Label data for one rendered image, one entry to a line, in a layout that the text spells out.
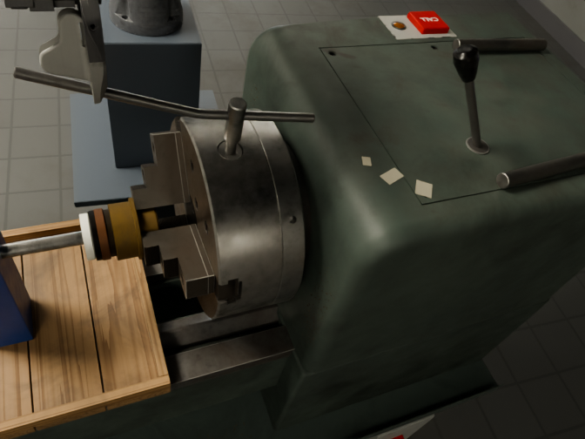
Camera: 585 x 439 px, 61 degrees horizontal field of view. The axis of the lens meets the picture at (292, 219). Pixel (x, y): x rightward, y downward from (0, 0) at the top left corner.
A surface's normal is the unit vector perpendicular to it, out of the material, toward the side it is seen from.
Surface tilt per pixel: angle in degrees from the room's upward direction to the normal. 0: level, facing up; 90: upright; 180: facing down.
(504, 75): 0
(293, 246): 59
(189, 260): 9
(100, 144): 0
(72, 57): 70
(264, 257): 63
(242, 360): 0
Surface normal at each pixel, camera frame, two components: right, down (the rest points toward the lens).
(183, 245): 0.12, -0.73
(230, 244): 0.39, 0.22
